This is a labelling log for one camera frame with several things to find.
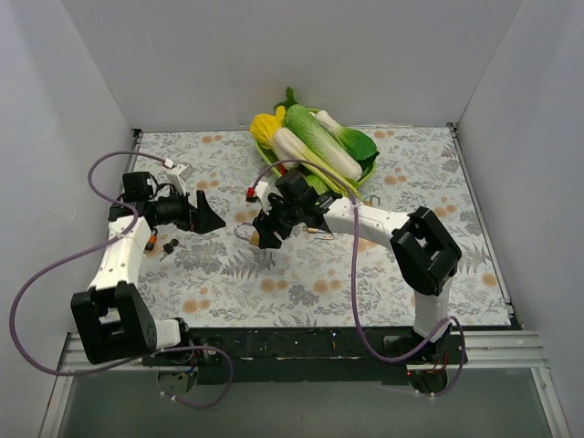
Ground large brass padlock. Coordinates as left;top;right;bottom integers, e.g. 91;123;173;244
234;223;259;247

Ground orange black padlock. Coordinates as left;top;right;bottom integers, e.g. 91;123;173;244
144;228;158;252

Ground black-headed key pair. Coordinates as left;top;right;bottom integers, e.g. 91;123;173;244
153;238;186;261

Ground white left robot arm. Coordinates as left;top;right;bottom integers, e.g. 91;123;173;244
70;163;225;365

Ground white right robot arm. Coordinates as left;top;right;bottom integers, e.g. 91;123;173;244
246;172;462;363

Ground small brass padlock open shackle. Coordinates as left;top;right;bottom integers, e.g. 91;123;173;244
306;227;335;241

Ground green plastic tray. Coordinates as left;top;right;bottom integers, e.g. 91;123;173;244
250;104;379;195

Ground floral patterned table mat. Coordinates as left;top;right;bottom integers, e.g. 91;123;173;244
122;126;511;328

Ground small brass padlock near tray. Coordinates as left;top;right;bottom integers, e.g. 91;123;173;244
363;195;381;207

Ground napa cabbage toy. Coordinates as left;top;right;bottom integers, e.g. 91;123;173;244
284;104;362;182

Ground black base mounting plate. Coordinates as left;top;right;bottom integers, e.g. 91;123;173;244
142;327;466;385

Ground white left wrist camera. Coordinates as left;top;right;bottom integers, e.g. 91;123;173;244
163;159;194;194

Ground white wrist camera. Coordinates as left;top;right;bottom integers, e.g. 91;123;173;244
245;182;271;214
163;159;194;194

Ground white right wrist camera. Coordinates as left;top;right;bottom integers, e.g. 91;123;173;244
245;182;271;214

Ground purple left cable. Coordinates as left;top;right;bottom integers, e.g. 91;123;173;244
9;151;235;409

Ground purple cable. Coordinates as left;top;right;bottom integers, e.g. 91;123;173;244
253;158;469;397
9;151;235;409

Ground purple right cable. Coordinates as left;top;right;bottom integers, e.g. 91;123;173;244
253;158;469;397

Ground aluminium frame rail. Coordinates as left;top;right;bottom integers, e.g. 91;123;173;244
41;328;571;437

